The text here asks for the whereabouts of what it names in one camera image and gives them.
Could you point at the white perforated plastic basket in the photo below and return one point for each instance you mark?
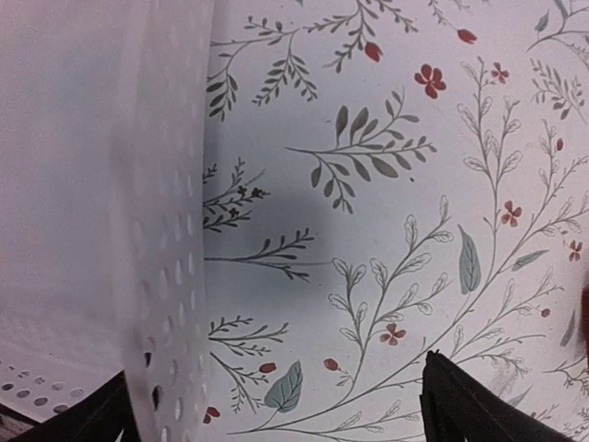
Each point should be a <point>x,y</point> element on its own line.
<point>102,125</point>

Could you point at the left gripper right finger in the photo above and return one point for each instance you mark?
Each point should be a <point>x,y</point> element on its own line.
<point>455,407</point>

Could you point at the dark red towel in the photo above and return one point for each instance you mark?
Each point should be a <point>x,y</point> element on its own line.
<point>584,321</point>

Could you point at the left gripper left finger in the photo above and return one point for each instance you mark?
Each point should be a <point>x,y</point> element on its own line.
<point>105,415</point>

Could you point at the floral patterned table mat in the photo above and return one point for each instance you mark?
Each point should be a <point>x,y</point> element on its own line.
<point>387,179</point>

